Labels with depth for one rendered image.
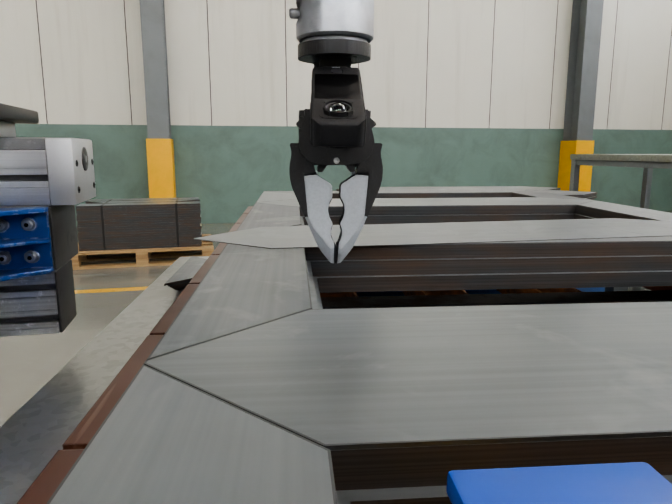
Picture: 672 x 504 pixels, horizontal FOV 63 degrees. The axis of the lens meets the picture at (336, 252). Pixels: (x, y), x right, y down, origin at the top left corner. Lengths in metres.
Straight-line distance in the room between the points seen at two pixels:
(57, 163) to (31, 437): 0.35
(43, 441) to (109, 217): 4.41
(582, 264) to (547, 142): 8.47
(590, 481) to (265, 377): 0.16
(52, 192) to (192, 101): 6.90
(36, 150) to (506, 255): 0.62
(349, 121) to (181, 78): 7.31
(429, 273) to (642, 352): 0.36
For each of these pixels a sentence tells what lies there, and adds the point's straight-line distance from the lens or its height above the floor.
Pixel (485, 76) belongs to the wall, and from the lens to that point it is 8.70.
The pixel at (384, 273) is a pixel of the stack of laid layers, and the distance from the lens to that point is 0.65.
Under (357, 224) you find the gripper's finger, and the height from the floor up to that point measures 0.91.
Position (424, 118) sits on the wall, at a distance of 8.27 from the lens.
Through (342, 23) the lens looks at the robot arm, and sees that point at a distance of 0.54.
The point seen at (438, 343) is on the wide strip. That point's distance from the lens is 0.32.
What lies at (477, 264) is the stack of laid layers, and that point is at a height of 0.84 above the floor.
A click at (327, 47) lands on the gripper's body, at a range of 0.54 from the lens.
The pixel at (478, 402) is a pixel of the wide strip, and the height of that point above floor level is 0.87.
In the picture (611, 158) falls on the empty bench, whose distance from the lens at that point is 4.21.
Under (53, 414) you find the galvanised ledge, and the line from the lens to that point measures 0.73.
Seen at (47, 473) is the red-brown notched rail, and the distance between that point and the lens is 0.31.
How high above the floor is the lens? 0.98
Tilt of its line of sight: 10 degrees down
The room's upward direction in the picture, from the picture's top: straight up
